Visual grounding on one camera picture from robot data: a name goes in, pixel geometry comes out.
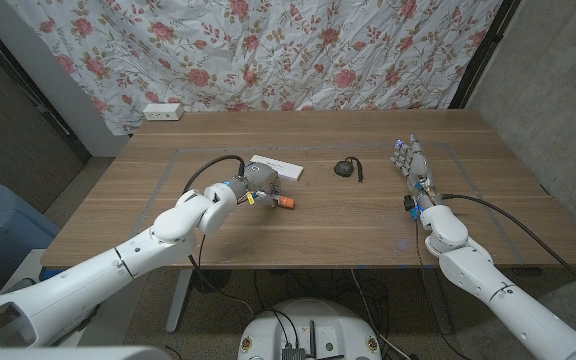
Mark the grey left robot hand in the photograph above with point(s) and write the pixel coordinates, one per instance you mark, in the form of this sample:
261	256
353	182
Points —
260	180

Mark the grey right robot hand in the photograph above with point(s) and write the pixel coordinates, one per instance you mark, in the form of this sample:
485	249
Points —
415	165

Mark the orange glue stick cap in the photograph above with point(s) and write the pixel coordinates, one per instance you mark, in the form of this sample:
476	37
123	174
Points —
287	202

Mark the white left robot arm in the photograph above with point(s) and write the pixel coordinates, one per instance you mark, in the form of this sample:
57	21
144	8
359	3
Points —
108	265

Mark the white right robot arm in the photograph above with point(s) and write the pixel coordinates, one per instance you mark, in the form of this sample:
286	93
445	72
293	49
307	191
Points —
498	290

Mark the flat white cardboard box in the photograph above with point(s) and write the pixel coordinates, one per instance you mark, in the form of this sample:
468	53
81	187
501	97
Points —
288	169

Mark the white power strip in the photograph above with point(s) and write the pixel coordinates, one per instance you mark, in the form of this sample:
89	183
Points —
162	111

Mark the floral backdrop cloth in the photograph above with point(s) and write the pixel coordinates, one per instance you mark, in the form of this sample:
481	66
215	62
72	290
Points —
268	50

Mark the black backdrop stand pole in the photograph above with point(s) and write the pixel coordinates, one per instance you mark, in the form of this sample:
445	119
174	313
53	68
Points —
483	50

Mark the grey table leg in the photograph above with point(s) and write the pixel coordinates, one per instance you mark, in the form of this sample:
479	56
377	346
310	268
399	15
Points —
438	300

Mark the white table leg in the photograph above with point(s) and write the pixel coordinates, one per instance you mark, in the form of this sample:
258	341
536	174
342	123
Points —
178	300

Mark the white robot torso base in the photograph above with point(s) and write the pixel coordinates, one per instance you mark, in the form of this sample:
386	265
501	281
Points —
313	325

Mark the blue flat floor item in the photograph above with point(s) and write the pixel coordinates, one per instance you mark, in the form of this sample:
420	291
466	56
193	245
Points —
48	274

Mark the blue plastic bin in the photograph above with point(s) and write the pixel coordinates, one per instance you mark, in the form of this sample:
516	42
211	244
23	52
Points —
3	230

